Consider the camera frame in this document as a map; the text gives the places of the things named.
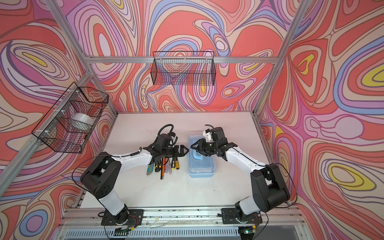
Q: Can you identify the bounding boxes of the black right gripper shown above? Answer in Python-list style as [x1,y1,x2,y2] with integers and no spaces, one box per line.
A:
[190,138,218,157]

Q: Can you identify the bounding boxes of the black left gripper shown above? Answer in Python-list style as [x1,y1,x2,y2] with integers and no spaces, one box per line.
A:
[160,145,190,159]

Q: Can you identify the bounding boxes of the orange black screwdriver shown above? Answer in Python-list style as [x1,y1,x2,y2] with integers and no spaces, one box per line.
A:
[160,158,167,180]

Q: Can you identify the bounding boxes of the blue plastic tool box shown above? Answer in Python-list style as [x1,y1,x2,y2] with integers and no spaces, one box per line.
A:
[187,132,216,178]

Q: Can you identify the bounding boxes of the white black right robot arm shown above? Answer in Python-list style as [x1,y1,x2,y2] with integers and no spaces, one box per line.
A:
[191,127,291,223]

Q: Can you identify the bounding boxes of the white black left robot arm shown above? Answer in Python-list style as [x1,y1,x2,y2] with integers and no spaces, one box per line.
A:
[80,134,189,225]

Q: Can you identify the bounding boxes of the yellow black pliers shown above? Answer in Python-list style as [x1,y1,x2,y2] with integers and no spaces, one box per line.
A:
[154,162,162,173]

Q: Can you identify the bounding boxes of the teal utility knife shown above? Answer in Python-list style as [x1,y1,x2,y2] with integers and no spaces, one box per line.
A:
[146,164,155,176]

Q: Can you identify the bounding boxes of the grey tape roll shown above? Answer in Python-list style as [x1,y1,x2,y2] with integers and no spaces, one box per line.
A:
[70,113,95,132]

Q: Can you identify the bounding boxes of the clear handle screwdriver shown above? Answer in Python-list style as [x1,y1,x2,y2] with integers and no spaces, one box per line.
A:
[165,159,172,175]

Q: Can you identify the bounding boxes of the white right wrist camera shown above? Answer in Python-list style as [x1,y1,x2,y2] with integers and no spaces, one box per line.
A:
[203,129,214,143]

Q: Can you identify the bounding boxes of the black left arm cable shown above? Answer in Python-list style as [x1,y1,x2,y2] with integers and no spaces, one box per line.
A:
[157,123,178,145]

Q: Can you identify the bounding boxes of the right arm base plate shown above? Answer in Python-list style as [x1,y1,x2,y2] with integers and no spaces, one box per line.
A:
[218,208,263,226]

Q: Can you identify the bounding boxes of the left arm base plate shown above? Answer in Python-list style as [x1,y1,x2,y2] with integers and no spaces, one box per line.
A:
[101,209,144,227]

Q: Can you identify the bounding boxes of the black wire basket back wall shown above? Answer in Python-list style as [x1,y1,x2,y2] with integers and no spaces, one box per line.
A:
[151,51,217,86]

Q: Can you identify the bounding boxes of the black wire basket wall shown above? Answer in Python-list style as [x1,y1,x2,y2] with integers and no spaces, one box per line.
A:
[32,83,109,154]
[151,51,217,86]

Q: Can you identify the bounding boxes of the black wire basket left wall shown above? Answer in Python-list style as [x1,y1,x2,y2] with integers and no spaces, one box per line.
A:
[32,83,109,154]

